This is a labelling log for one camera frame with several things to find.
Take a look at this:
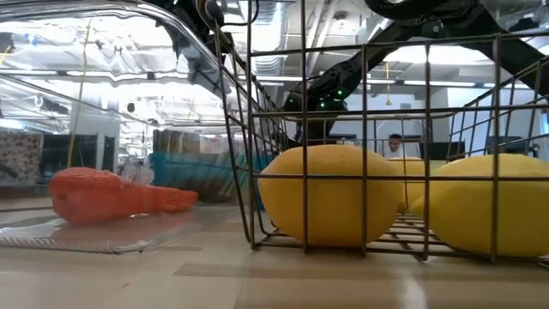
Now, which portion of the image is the clear plastic bin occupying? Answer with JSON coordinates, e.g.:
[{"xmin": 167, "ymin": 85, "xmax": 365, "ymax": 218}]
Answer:
[{"xmin": 0, "ymin": 0, "xmax": 275, "ymax": 255}]

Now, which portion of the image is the patterned fabric box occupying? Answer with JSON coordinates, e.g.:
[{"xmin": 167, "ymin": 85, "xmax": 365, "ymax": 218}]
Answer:
[{"xmin": 0, "ymin": 130, "xmax": 44, "ymax": 184}]

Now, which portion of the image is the metal wire basket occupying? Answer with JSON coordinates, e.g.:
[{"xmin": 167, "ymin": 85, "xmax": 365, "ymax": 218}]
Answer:
[{"xmin": 212, "ymin": 0, "xmax": 549, "ymax": 263}]

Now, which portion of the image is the dark brown cabinet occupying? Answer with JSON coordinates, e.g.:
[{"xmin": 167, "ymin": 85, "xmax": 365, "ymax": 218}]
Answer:
[{"xmin": 153, "ymin": 130, "xmax": 202, "ymax": 155}]

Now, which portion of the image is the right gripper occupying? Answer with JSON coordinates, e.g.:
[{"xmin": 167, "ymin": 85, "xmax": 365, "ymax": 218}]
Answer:
[{"xmin": 295, "ymin": 111, "xmax": 345, "ymax": 145}]

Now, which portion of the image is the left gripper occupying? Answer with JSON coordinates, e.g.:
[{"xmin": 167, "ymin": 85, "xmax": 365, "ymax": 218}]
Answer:
[{"xmin": 158, "ymin": 0, "xmax": 235, "ymax": 57}]

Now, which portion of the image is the yellow lemon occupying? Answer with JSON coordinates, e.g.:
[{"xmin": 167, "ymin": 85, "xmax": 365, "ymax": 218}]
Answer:
[
  {"xmin": 388, "ymin": 156, "xmax": 447, "ymax": 214},
  {"xmin": 411, "ymin": 153, "xmax": 549, "ymax": 258},
  {"xmin": 256, "ymin": 144, "xmax": 404, "ymax": 248}
]

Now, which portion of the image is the orange carrot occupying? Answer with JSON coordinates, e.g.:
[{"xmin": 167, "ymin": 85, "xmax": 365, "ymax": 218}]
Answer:
[{"xmin": 49, "ymin": 167, "xmax": 200, "ymax": 225}]

